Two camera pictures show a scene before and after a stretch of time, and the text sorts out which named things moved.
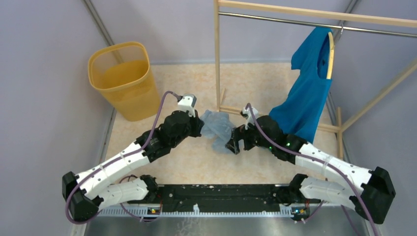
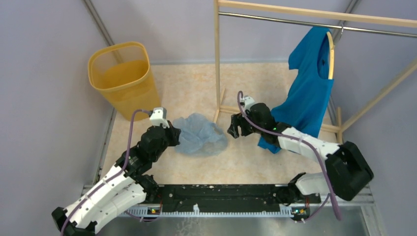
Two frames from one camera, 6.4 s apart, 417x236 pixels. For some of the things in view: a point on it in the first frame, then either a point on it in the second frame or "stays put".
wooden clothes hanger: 330,56 stays put
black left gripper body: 190,132 to 170,140
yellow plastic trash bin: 121,72 stays put
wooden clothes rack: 379,19 stays put
